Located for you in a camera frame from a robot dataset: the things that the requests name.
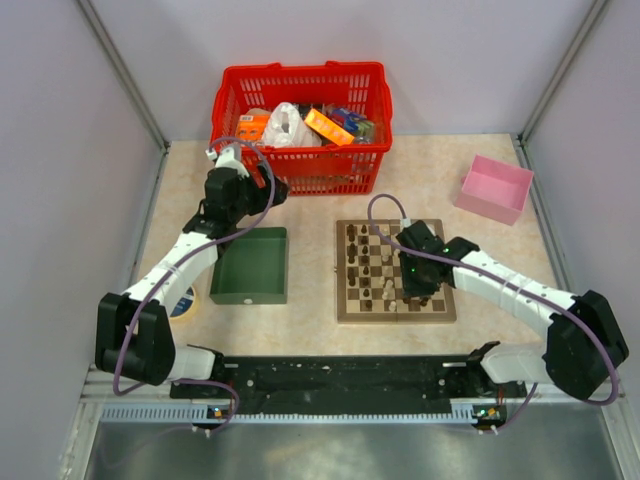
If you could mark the green plastic tray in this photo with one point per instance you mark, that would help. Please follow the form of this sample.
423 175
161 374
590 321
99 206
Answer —
254 270

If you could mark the orange box in basket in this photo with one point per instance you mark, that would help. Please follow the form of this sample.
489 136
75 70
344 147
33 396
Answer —
327 128

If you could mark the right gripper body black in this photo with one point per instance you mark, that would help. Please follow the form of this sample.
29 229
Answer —
415 280

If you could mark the blue snack packet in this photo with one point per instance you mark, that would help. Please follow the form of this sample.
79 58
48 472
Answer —
348 120

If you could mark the wooden chess board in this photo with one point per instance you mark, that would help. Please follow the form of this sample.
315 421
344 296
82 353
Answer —
369 284

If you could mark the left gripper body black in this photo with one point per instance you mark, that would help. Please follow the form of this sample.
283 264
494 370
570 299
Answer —
250 196

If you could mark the tape roll blue label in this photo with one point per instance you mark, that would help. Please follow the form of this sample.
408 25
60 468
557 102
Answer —
186 307

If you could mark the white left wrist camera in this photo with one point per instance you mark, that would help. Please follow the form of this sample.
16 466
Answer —
229 157

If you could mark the grey slotted cable duct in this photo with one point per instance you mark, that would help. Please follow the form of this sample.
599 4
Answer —
209 416

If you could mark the red plastic shopping basket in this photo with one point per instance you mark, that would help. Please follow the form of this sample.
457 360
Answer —
329 169

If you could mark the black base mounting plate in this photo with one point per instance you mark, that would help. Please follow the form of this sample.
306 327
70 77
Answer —
357 384

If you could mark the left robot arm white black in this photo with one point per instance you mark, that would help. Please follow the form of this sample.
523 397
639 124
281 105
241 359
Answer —
134 336

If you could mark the pink open box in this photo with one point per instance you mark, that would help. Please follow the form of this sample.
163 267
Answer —
495 190

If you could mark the aluminium frame rail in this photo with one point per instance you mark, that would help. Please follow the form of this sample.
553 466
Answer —
98 387

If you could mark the orange white packet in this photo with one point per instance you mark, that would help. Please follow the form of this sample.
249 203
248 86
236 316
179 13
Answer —
251 128

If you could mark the dark chess piece corner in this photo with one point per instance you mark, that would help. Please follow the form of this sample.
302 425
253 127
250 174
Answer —
351 230

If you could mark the white plastic bag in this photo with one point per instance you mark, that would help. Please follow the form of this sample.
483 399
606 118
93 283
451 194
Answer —
285 128

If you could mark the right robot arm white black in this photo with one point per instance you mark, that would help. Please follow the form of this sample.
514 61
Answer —
580 343

